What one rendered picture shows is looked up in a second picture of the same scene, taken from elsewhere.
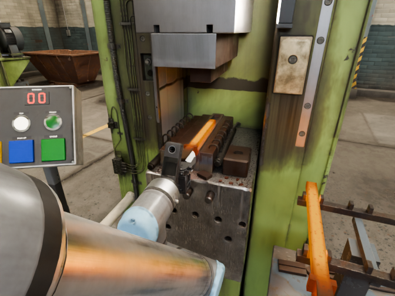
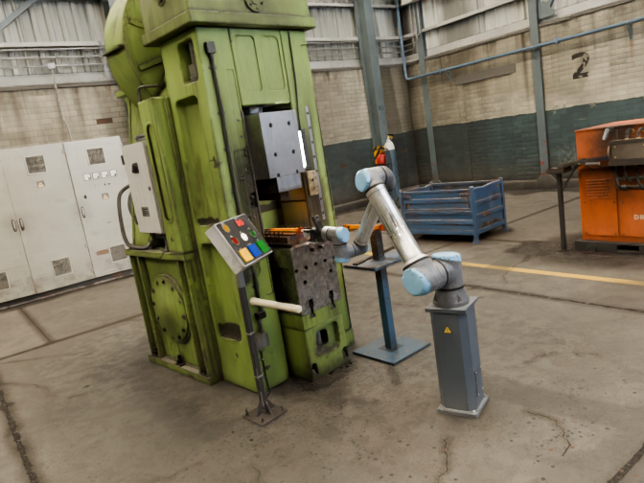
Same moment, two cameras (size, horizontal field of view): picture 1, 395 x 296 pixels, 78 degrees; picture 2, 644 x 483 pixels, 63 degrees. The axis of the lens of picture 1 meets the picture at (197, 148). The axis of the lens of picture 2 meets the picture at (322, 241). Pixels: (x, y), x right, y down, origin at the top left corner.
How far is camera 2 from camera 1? 3.09 m
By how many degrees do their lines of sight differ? 58
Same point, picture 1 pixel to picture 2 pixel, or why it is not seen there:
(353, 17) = (322, 161)
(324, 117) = (327, 201)
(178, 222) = (310, 275)
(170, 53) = (285, 184)
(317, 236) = not seen: hidden behind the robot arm
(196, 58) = (294, 184)
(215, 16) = (298, 166)
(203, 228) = (320, 271)
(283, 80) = (312, 189)
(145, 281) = not seen: hidden behind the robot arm
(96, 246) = not seen: hidden behind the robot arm
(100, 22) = (226, 180)
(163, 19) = (280, 171)
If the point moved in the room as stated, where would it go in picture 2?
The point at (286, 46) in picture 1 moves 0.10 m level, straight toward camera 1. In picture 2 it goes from (309, 174) to (319, 173)
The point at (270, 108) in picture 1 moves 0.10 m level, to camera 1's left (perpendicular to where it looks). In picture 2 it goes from (310, 204) to (302, 206)
